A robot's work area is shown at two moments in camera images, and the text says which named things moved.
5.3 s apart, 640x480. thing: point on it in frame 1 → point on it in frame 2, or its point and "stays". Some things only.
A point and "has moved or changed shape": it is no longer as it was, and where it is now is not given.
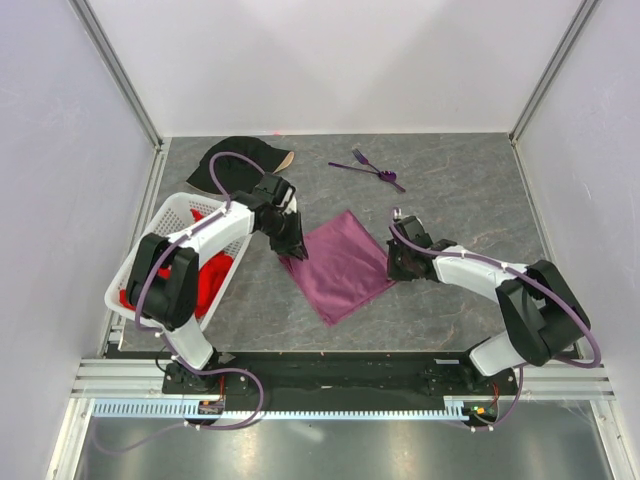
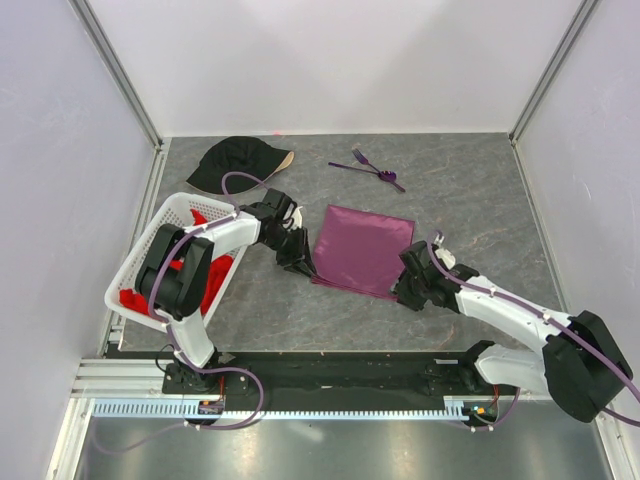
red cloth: (211, 274) stays
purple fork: (362, 158) stays
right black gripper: (393, 272) → (407, 299)
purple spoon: (384, 174) stays
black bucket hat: (233, 174) stays
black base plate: (337, 373) stays
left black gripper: (294, 245) → (299, 260)
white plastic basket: (175, 214) stays
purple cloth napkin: (345, 270) has moved or changed shape
